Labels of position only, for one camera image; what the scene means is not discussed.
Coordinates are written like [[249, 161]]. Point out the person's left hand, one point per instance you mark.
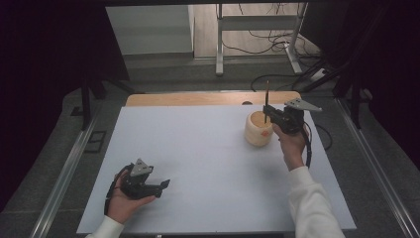
[[123, 205]]

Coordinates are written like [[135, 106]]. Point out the person's left white sleeve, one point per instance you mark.
[[107, 228]]

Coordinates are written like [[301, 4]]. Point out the person's right white sleeve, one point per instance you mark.
[[312, 205]]

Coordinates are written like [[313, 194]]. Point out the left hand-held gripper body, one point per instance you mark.
[[137, 183]]

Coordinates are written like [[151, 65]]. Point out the dark pencil with orange end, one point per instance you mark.
[[266, 99]]

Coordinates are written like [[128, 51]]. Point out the aluminium rail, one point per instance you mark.
[[376, 172], [62, 185]]

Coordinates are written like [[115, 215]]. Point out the white board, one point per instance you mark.
[[211, 198]]

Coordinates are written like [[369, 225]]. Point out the white metal desk frame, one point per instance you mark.
[[257, 23]]

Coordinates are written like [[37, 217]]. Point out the person's white sleeve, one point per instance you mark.
[[312, 205], [107, 228]]

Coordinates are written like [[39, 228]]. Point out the person's right hand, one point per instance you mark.
[[292, 147]]

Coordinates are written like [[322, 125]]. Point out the dark curtain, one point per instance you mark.
[[393, 66], [43, 82]]

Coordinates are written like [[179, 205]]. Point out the white cabinet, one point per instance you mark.
[[152, 29]]

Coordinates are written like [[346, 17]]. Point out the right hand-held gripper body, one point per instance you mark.
[[290, 117]]

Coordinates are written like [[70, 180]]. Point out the wooden table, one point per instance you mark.
[[198, 98]]

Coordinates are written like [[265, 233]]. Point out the black metal stand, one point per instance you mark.
[[86, 99], [355, 102]]

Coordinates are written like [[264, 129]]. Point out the cream round pen holder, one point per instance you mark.
[[257, 130]]

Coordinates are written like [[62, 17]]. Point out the white power strip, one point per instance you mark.
[[319, 74]]

